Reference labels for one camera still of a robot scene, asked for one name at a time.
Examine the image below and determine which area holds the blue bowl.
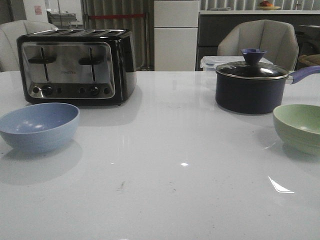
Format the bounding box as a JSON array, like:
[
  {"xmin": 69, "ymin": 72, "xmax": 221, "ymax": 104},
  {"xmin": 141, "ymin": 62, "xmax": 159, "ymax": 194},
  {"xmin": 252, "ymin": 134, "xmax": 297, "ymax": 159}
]
[{"xmin": 0, "ymin": 102, "xmax": 80, "ymax": 153}]

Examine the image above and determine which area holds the green bowl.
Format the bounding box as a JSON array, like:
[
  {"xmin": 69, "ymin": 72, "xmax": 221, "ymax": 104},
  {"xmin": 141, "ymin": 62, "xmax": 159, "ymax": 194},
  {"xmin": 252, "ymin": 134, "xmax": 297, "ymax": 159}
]
[{"xmin": 272, "ymin": 104, "xmax": 320, "ymax": 156}]

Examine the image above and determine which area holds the clear plastic food container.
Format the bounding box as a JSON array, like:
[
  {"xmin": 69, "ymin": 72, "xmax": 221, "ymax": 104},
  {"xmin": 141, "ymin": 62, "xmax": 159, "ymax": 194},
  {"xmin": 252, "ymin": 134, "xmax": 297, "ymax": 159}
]
[{"xmin": 200, "ymin": 56, "xmax": 245, "ymax": 72}]

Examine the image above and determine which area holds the dark blue saucepan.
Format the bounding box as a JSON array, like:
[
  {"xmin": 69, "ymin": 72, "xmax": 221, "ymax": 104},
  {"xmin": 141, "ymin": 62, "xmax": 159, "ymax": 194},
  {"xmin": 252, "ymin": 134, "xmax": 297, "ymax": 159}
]
[{"xmin": 215, "ymin": 65, "xmax": 320, "ymax": 115}]

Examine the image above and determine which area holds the black and steel toaster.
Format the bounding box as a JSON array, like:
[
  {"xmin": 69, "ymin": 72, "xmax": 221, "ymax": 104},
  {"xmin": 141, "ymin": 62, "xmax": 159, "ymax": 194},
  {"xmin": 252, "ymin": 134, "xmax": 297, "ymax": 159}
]
[{"xmin": 17, "ymin": 29, "xmax": 137, "ymax": 106}]

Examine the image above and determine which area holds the white refrigerator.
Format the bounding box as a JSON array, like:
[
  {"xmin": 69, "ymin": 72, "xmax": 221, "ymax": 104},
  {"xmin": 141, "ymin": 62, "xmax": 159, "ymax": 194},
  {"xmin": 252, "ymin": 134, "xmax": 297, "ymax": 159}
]
[{"xmin": 154, "ymin": 0, "xmax": 200, "ymax": 72}]

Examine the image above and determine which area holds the glass pot lid blue knob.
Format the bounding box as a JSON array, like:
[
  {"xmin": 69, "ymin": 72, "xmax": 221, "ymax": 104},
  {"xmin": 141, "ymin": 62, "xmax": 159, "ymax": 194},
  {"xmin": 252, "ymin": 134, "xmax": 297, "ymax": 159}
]
[{"xmin": 215, "ymin": 48, "xmax": 289, "ymax": 80}]

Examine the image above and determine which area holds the dark counter cabinet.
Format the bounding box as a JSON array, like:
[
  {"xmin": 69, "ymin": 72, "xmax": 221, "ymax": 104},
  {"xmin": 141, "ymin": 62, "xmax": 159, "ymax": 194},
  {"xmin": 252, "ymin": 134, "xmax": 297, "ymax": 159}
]
[{"xmin": 195, "ymin": 10, "xmax": 320, "ymax": 71}]

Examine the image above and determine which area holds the red barrier tape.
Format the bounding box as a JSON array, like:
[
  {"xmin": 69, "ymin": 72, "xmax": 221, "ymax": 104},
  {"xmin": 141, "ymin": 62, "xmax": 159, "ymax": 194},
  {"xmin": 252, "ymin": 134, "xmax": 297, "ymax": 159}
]
[{"xmin": 88, "ymin": 13, "xmax": 146, "ymax": 20}]

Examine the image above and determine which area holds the beige chair right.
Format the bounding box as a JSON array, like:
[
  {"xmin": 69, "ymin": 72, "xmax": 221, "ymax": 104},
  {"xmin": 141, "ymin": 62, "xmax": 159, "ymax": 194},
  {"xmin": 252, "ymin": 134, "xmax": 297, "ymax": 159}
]
[{"xmin": 217, "ymin": 19, "xmax": 299, "ymax": 71}]

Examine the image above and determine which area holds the fruit plate on counter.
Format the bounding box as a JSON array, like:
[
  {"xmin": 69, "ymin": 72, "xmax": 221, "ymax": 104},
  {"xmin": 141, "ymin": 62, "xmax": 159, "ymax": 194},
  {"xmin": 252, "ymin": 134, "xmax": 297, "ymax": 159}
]
[{"xmin": 258, "ymin": 0, "xmax": 281, "ymax": 11}]

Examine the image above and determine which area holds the white chair left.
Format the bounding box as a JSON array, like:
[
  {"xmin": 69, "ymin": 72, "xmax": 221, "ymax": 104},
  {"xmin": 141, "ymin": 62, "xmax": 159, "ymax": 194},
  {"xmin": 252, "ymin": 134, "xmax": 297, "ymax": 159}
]
[{"xmin": 0, "ymin": 20, "xmax": 57, "ymax": 72}]

